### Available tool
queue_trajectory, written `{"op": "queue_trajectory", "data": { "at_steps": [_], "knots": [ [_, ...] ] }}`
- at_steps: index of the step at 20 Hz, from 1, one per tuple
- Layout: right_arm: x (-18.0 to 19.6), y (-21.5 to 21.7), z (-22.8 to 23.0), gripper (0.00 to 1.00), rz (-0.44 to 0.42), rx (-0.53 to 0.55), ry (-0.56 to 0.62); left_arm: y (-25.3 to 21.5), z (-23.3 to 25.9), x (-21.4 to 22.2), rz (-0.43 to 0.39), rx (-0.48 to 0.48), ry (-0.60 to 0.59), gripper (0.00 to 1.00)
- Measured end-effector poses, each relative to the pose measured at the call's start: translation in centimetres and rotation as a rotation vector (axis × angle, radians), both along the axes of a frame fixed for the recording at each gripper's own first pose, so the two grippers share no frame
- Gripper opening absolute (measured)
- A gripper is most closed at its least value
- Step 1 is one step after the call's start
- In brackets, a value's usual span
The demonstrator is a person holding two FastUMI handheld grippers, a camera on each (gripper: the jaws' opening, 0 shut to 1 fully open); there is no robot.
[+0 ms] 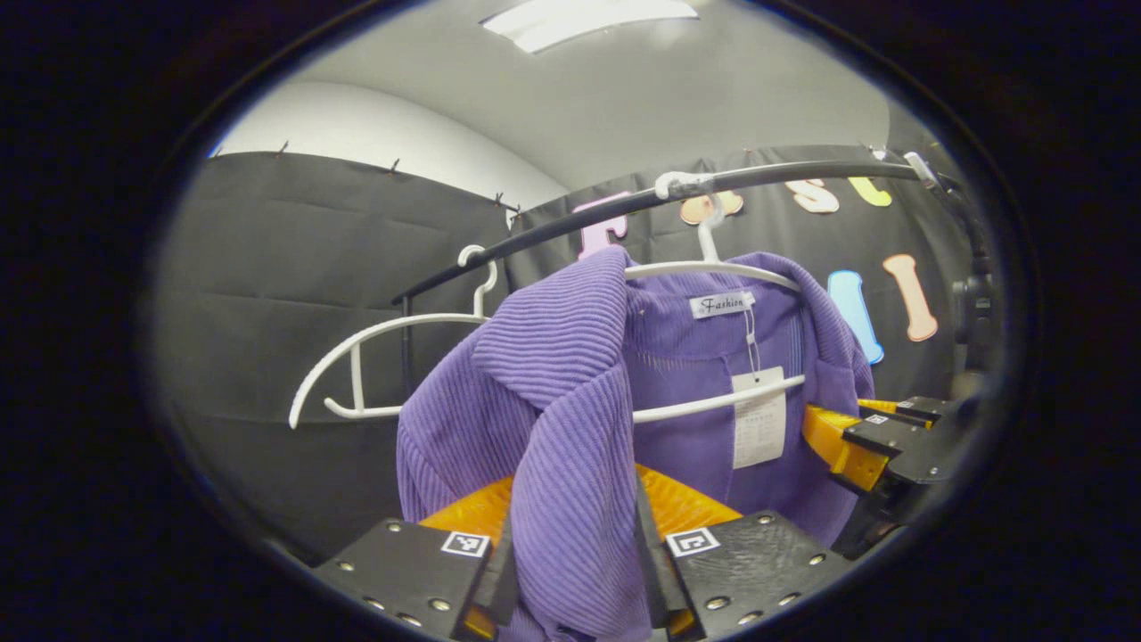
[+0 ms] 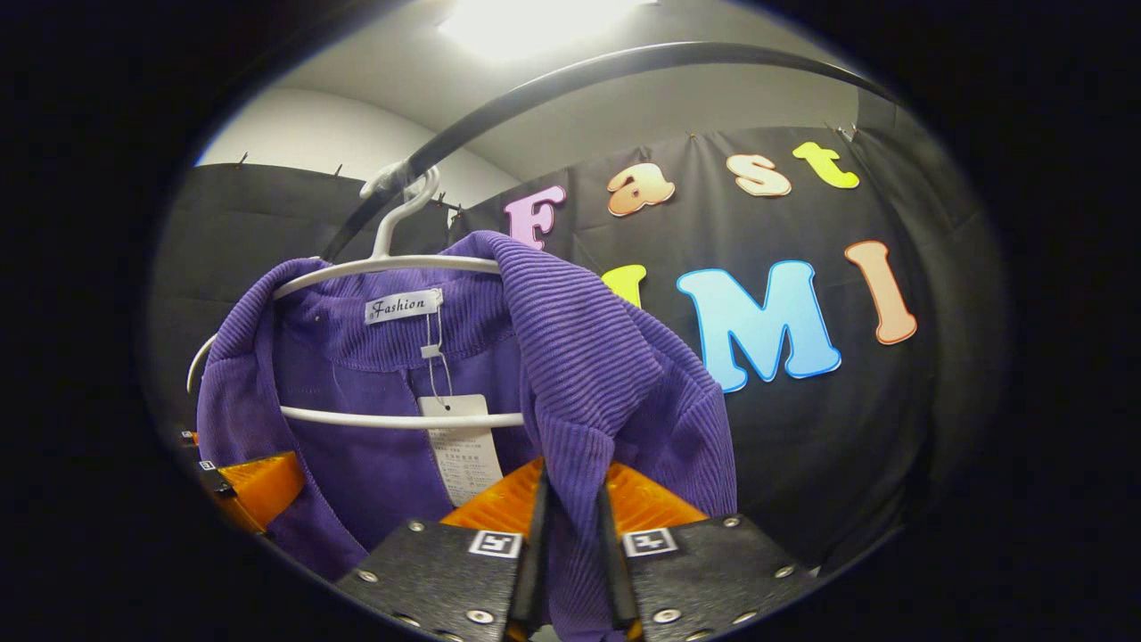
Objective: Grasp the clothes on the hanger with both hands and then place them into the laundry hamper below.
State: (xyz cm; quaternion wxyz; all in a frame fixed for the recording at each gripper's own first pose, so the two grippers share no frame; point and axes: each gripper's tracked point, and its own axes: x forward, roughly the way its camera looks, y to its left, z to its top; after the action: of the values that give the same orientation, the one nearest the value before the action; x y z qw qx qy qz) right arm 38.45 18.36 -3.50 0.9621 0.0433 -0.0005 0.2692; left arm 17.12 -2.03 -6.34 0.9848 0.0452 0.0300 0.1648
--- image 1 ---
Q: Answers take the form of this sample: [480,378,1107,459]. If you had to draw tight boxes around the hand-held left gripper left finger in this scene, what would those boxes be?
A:
[312,477,518,642]

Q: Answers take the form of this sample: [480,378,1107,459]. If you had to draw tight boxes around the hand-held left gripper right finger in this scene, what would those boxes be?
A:
[633,464,852,641]

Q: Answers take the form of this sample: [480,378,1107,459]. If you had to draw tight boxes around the purple ribbed jacket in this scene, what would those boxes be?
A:
[395,247,876,642]

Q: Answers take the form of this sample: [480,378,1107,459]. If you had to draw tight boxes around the white plastic hanger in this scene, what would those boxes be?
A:
[624,171,808,424]
[288,245,500,431]

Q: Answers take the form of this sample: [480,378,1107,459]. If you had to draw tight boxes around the black metal clothes rack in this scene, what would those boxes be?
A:
[390,159,959,402]

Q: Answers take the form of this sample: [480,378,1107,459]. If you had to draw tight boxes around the black tripod stand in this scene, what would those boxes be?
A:
[905,152,995,375]

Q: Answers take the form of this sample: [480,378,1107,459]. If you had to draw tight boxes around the black backdrop cloth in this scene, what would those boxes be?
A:
[152,143,990,563]

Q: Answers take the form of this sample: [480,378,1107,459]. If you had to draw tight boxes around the large ceiling light panel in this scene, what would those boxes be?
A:
[481,0,701,54]

